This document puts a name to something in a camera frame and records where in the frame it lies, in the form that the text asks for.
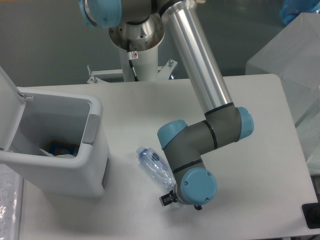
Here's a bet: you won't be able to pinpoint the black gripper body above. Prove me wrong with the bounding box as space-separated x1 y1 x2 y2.
169 190 178 203

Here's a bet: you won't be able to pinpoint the clear plastic water bottle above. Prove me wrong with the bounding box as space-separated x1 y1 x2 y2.
136 146 176 191

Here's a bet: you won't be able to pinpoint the white paper wrapper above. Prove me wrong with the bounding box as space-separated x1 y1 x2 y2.
39 146 77 159

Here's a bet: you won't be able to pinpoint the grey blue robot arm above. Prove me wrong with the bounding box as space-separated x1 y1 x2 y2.
78 0 254 210

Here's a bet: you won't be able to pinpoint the white trash can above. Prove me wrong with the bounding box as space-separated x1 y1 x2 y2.
0 71 110 198

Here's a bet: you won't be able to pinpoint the black device at table edge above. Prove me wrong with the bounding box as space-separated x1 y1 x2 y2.
302 202 320 229

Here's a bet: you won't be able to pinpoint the blue orange snack packet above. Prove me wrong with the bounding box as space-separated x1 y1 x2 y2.
48 140 79 156

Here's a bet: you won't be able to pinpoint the paper sheet in plastic sleeve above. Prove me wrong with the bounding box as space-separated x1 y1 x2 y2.
0 164 24 240

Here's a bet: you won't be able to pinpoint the translucent plastic box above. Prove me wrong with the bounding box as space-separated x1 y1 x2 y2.
245 13 320 176

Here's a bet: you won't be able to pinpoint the blue plastic bag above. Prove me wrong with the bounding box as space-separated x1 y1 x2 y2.
279 0 320 26

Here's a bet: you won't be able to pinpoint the white pedestal base frame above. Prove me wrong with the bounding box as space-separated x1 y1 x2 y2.
87 59 178 84

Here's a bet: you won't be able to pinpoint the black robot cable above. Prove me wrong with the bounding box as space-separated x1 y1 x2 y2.
126 39 140 82

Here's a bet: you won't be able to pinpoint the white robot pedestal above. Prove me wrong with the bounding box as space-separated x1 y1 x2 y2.
109 14 165 82

